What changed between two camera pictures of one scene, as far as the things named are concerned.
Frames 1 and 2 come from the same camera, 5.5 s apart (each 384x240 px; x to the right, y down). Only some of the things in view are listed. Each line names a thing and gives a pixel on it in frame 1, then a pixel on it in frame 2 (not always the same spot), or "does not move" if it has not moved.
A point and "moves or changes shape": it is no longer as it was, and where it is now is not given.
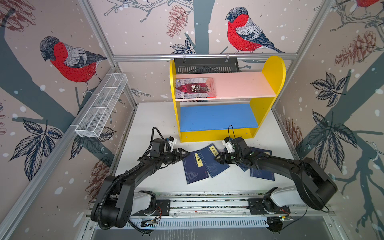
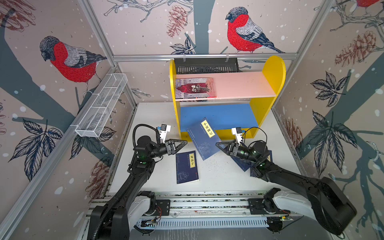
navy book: x=194 y=168 moves or changes shape
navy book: x=207 y=155 → x=204 y=138
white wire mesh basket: x=101 y=105 does not move
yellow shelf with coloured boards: x=243 y=100 does not move
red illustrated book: x=188 y=88 does not move
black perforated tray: x=198 y=65 does not move
